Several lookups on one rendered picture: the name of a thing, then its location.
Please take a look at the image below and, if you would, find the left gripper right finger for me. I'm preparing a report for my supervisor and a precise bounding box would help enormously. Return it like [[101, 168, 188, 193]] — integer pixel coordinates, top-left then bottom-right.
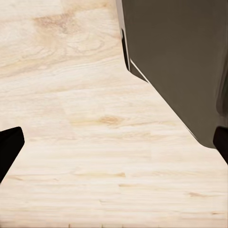
[[213, 126, 228, 165]]

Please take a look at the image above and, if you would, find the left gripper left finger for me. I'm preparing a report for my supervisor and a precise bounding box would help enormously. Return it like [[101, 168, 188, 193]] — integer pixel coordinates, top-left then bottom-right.
[[0, 126, 25, 183]]

